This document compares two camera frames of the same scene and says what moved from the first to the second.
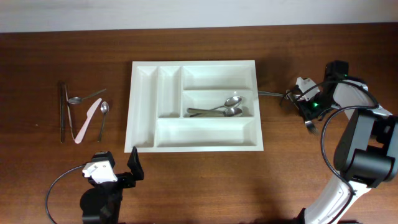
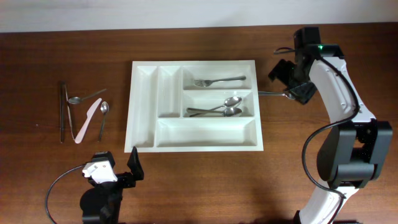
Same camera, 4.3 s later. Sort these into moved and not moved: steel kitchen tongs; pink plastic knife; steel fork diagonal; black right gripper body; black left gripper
Moved: black right gripper body; steel fork diagonal
Not moved: steel kitchen tongs; pink plastic knife; black left gripper
